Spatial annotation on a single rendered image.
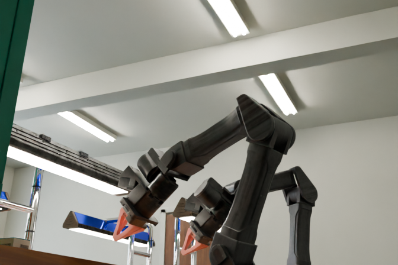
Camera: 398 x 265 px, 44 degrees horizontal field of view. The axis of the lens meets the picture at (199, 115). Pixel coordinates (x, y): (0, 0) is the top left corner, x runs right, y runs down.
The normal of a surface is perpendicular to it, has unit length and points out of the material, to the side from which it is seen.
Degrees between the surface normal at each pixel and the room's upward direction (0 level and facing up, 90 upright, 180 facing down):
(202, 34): 180
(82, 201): 90
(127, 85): 90
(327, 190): 90
